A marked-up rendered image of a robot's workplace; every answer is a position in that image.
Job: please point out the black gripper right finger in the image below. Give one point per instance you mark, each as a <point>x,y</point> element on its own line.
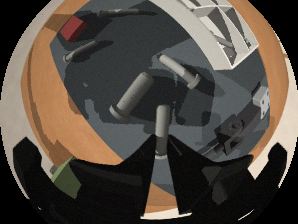
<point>194,175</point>

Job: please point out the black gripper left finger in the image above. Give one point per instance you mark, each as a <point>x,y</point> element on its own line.
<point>131,177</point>

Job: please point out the dark grey flat bar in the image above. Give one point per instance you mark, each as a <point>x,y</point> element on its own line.
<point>249,119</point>

